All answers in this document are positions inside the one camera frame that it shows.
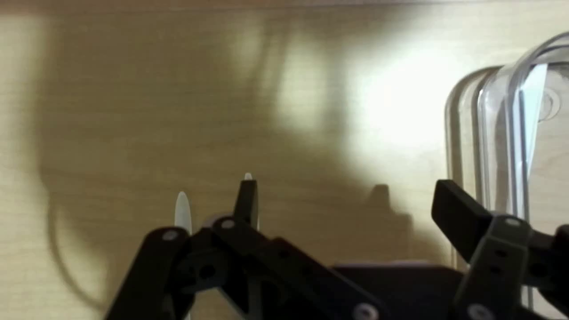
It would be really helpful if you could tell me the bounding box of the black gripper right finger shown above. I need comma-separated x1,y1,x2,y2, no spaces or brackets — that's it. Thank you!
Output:
430,178,569,320

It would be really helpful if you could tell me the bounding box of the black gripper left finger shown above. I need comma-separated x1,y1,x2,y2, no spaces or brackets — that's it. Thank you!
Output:
103,178,382,320

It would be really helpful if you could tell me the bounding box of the clear plastic cutlery tray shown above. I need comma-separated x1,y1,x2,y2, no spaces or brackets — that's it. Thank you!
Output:
442,30,569,320

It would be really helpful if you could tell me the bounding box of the white plastic knife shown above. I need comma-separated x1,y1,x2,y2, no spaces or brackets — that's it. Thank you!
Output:
519,60,551,220

